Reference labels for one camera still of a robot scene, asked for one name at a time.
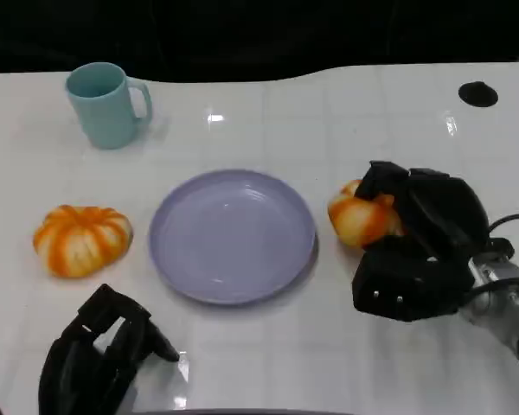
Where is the lilac plate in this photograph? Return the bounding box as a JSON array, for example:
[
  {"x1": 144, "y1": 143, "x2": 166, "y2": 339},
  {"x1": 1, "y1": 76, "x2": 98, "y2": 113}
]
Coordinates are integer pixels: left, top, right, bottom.
[{"x1": 148, "y1": 169, "x2": 319, "y2": 306}]

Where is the orange white toy bread roll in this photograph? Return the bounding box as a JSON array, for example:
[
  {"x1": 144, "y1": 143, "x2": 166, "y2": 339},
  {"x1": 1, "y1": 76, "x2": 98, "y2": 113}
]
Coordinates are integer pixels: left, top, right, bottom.
[
  {"x1": 32, "y1": 205, "x2": 135, "y2": 279},
  {"x1": 327, "y1": 178, "x2": 407, "y2": 249}
]

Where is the pale green mug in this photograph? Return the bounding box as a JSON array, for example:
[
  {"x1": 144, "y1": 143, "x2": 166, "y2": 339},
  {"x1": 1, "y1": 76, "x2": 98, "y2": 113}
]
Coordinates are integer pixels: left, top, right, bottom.
[{"x1": 65, "y1": 61, "x2": 153, "y2": 150}]

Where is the black table cable grommet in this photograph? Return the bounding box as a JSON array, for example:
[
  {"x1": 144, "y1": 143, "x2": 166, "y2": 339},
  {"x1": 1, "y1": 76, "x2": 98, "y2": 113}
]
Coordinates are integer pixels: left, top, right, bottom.
[{"x1": 458, "y1": 80, "x2": 500, "y2": 107}]

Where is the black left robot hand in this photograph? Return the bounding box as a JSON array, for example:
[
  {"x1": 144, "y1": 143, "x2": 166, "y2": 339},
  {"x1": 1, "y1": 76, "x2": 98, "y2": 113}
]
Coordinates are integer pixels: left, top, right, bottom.
[{"x1": 37, "y1": 283, "x2": 181, "y2": 415}]

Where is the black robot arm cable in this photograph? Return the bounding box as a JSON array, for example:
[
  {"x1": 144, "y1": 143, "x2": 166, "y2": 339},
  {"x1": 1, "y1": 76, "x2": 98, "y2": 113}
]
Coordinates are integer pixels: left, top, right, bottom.
[{"x1": 487, "y1": 213, "x2": 519, "y2": 233}]

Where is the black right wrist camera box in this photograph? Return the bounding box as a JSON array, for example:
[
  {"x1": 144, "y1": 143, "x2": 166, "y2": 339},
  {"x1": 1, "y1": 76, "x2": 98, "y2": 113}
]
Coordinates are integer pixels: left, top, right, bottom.
[{"x1": 351, "y1": 234, "x2": 475, "y2": 323}]

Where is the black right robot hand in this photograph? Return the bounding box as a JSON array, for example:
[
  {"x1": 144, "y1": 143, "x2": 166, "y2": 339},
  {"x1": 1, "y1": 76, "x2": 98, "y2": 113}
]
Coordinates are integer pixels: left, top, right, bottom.
[{"x1": 355, "y1": 160, "x2": 490, "y2": 265}]

